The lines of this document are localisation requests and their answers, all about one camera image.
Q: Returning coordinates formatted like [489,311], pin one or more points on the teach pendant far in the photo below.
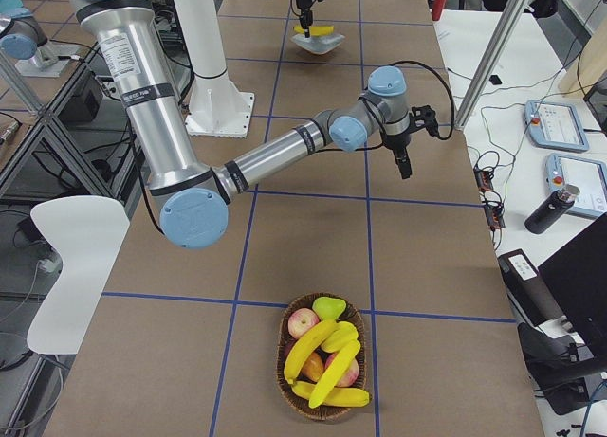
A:
[553,125]

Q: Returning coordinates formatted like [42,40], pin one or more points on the black monitor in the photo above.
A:
[575,275]

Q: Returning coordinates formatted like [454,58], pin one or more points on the red apple top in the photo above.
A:
[301,321]

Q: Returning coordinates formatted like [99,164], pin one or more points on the pink apple lower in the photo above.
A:
[351,374]

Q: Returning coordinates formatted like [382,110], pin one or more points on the white camera pole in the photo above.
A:
[216,107]

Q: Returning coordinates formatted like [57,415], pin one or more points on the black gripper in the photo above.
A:
[396,142]
[304,0]

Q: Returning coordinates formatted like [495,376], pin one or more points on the grey square plate orange rim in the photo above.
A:
[318,45]

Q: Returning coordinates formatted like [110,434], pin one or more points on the aluminium frame post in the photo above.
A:
[495,47]

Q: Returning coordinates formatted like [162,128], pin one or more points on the green pear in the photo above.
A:
[328,308]

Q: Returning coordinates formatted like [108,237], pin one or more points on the orange mango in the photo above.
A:
[313,368]

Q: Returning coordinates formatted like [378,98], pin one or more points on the white chair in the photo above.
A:
[87,232]

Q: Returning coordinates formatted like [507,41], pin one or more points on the wicker fruit basket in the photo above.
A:
[286,342]

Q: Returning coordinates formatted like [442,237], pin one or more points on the teach pendant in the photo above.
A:
[553,125]
[586,174]

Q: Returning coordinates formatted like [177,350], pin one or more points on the teach pendant near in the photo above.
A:
[586,174]

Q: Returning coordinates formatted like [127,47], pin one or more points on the black water bottle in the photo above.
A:
[552,208]

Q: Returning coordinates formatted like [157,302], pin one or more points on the yellow lemon fruit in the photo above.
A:
[344,333]

